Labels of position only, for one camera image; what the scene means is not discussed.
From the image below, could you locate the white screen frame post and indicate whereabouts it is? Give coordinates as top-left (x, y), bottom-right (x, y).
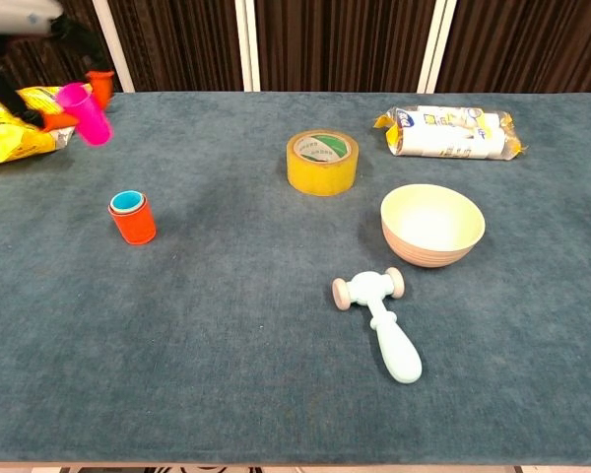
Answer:
top-left (416, 0), bottom-right (458, 95)
top-left (233, 0), bottom-right (262, 93)
top-left (91, 0), bottom-right (136, 94)

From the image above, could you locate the yellow snack bag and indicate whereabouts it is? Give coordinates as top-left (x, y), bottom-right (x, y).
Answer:
top-left (0, 86), bottom-right (78, 171)

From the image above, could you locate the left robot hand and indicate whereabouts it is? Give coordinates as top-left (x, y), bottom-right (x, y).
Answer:
top-left (0, 0), bottom-right (115, 133)

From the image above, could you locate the yellowish packing tape roll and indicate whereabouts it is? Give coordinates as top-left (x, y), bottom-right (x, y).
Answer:
top-left (286, 128), bottom-right (361, 198)

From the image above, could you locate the teal table cloth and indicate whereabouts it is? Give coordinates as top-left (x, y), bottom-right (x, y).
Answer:
top-left (0, 91), bottom-right (591, 467)

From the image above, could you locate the light blue toy hammer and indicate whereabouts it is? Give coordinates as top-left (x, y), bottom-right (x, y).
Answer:
top-left (331, 266), bottom-right (424, 385)

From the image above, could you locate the light blue plastic cup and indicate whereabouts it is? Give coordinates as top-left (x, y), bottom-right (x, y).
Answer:
top-left (109, 190), bottom-right (145, 214)

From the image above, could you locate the cream and pink bowl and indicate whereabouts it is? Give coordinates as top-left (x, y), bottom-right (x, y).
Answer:
top-left (379, 183), bottom-right (487, 269)

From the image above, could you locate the orange plastic cup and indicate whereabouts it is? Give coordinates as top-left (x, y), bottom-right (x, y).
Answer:
top-left (107, 190), bottom-right (158, 246)

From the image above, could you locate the dark slatted screen panel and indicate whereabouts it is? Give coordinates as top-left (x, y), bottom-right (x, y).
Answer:
top-left (0, 0), bottom-right (123, 95)
top-left (436, 0), bottom-right (591, 96)
top-left (106, 0), bottom-right (244, 94)
top-left (253, 0), bottom-right (434, 94)

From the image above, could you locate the pink plastic cup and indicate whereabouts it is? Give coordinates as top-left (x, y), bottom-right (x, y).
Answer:
top-left (54, 82), bottom-right (113, 147)

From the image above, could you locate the white rolls plastic pack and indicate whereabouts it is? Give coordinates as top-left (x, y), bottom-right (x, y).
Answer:
top-left (372, 104), bottom-right (530, 162)

